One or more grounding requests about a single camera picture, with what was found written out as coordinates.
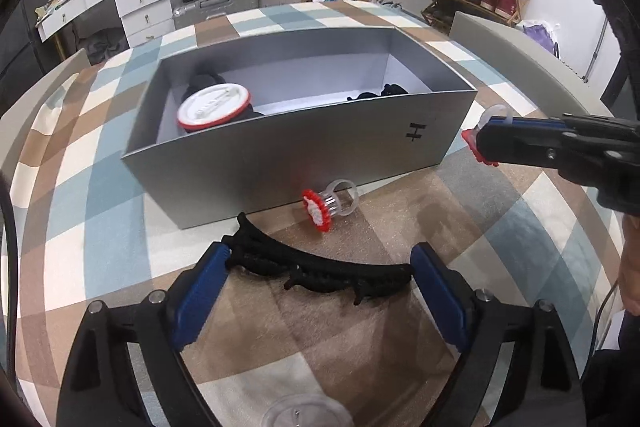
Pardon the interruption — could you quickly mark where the black bead bracelet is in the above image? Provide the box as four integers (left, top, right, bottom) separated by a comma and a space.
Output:
346, 83, 410, 102

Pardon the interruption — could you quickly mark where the grey cardboard box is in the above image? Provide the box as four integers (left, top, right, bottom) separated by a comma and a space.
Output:
121, 25, 478, 230

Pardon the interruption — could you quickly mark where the thin metal rod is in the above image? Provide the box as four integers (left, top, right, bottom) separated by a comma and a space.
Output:
582, 19, 608, 82

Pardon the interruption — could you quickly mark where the long black hair claw clip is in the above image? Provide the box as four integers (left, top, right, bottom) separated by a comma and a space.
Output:
221, 212, 416, 307

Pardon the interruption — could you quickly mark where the checkered tablecloth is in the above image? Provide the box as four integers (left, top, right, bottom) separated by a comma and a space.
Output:
0, 0, 626, 427

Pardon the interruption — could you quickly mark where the clear ring with red flower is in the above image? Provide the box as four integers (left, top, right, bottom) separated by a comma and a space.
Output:
301, 179, 360, 233
461, 103, 516, 168

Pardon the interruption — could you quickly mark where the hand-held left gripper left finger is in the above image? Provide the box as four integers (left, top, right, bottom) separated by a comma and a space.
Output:
56, 241, 233, 427

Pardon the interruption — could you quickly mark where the black cable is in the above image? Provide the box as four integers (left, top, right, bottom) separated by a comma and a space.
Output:
590, 279, 623, 353

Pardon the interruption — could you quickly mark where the white desk with drawers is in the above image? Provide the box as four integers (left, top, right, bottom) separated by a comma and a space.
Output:
35, 0, 176, 50

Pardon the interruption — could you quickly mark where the white purple plastic bag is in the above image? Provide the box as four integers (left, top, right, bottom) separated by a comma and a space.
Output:
515, 21, 561, 58

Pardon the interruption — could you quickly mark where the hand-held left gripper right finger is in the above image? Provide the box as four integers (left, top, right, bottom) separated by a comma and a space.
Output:
410, 242, 588, 427

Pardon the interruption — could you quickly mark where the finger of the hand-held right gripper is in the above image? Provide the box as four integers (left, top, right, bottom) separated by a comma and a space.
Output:
480, 116, 571, 134
475, 127, 568, 168

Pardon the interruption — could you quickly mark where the person's right forearm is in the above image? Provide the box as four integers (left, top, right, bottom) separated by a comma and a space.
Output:
617, 212, 640, 308

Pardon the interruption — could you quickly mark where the person's dark clothing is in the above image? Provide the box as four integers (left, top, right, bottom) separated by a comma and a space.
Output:
582, 309, 640, 427

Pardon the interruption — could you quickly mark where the grey clothes pile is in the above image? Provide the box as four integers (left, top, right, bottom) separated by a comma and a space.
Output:
75, 32, 131, 62

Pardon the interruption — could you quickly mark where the silver suitcase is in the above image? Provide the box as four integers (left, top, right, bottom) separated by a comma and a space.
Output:
172, 0, 260, 30

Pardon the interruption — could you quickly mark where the red white round case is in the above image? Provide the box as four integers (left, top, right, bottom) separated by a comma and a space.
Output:
176, 84, 252, 131

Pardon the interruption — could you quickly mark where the grey chair back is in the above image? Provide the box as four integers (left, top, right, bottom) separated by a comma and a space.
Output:
0, 48, 93, 168
450, 11, 616, 118

